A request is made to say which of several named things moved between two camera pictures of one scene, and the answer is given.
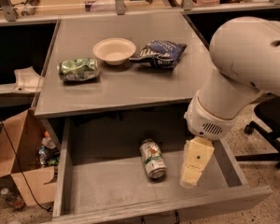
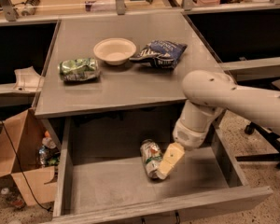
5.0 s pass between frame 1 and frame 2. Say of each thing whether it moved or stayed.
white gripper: moved
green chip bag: stayed
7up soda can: stayed
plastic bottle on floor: stayed
